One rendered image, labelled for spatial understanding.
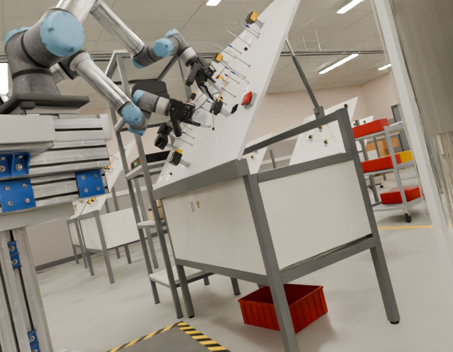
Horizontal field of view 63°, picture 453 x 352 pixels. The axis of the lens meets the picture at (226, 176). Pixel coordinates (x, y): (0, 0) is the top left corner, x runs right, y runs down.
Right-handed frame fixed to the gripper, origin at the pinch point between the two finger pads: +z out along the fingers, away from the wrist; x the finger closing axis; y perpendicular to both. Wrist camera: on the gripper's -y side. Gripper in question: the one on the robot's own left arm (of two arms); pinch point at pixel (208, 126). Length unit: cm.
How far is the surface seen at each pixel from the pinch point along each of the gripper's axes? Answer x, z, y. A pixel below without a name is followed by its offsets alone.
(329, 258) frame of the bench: -27, 65, -30
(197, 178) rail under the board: -1.2, 2.3, -24.7
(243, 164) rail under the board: -29.1, 18.4, -2.8
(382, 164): 212, 173, -25
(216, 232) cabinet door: -6.2, 19.2, -45.6
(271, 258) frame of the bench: -40, 39, -31
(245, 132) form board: -21.9, 15.2, 7.6
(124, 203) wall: 634, -163, -383
